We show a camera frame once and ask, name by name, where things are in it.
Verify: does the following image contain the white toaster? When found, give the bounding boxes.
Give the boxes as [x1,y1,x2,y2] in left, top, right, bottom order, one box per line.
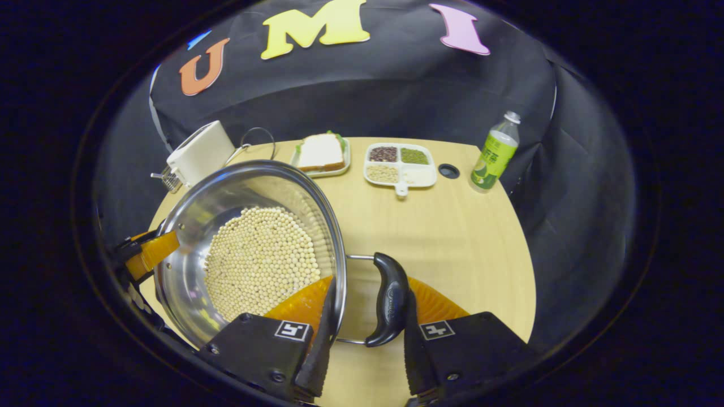
[166,120,236,188]

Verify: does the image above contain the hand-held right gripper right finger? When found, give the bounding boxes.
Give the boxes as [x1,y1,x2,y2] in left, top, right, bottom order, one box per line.
[403,277,538,407]

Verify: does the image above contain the green drink bottle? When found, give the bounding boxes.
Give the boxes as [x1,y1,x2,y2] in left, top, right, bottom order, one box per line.
[469,111,521,194]

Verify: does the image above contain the black backdrop cloth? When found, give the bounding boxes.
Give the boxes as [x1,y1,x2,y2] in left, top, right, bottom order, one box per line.
[93,0,637,351]

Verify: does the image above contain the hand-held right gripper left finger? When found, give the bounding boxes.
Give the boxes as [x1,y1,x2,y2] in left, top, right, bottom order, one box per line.
[198,276,338,403]

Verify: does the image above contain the small wire basket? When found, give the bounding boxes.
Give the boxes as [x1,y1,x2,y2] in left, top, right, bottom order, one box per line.
[150,166,183,194]

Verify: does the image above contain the black toaster cable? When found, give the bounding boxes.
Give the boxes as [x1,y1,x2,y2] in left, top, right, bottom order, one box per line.
[226,127,277,166]

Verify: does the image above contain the stainless steel pot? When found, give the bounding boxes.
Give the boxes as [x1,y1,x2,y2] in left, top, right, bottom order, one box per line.
[154,159,410,348]

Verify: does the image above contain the white divided bean dish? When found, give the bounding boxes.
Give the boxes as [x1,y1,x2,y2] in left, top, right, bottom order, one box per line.
[363,142,438,198]

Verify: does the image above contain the sandwich with lettuce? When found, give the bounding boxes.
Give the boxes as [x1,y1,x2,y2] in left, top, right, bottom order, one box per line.
[297,133,346,172]

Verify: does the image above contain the pile of soybeans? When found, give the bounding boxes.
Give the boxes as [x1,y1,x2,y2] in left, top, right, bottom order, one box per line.
[204,206,321,323]

